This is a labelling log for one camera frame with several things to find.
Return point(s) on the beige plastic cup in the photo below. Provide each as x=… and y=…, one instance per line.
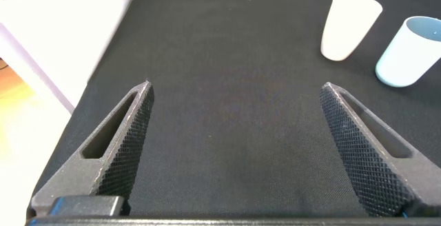
x=344, y=29

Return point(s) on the white partition base rail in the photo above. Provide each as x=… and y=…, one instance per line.
x=65, y=95

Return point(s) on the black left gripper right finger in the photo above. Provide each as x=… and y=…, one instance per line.
x=365, y=164

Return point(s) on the black table cloth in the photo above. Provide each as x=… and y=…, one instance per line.
x=234, y=115

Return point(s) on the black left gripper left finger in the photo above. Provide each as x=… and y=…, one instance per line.
x=120, y=164

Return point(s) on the teal plastic cup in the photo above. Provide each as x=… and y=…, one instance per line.
x=403, y=60

